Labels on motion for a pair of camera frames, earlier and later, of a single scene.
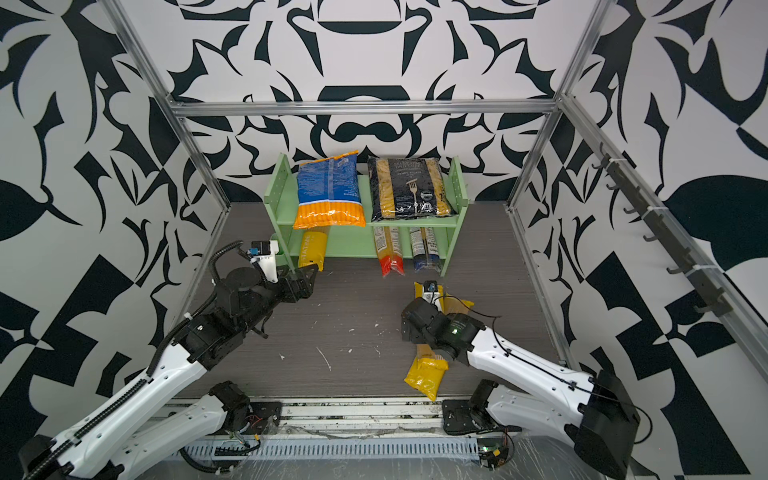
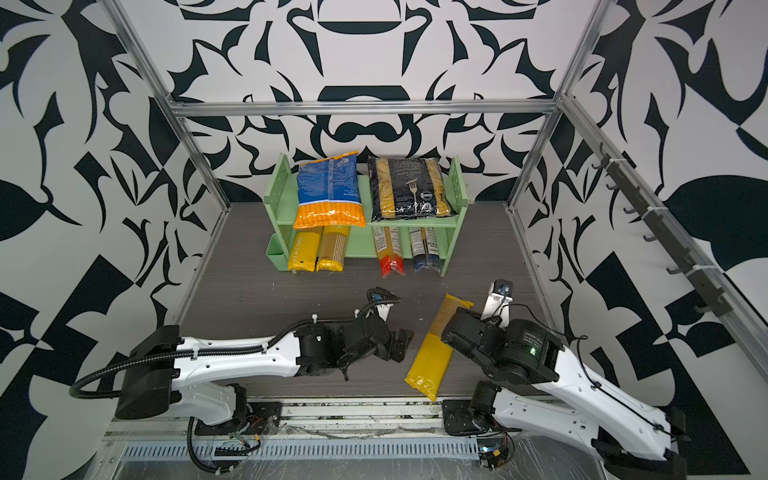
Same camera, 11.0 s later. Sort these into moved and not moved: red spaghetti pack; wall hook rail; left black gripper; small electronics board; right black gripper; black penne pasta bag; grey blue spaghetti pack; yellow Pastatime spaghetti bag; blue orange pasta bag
Moved: yellow Pastatime spaghetti bag; left black gripper; right black gripper
Not moved: grey blue spaghetti pack; red spaghetti pack; small electronics board; wall hook rail; black penne pasta bag; blue orange pasta bag
